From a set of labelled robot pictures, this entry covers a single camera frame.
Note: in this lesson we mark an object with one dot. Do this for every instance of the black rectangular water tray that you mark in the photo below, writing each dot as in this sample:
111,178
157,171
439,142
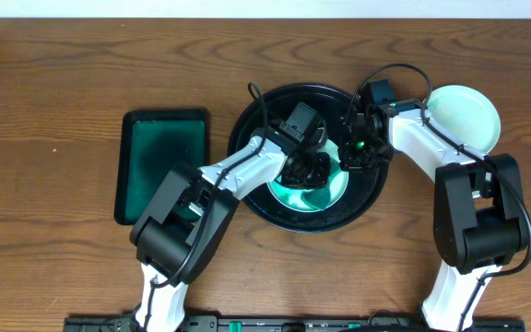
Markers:
152,141

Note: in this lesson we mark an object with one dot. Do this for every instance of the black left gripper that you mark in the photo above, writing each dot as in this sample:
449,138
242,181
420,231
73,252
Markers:
309,171

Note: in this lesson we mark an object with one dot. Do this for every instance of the black round tray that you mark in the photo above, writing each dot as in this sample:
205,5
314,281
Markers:
363,187

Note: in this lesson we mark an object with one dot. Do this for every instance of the mint green plate front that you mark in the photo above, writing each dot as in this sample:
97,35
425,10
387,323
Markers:
468,114

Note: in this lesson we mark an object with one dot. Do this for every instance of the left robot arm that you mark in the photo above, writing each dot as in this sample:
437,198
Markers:
182,226

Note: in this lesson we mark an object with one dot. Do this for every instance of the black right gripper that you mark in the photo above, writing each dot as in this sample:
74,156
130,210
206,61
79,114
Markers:
350,163

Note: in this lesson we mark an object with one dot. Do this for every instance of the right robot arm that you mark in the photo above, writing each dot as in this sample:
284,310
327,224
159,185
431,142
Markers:
480,220

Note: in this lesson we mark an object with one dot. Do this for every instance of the mint green plate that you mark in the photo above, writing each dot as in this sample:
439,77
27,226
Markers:
468,114
337,183

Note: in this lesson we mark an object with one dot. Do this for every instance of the green scrubbing sponge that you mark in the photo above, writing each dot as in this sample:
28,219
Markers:
313,200

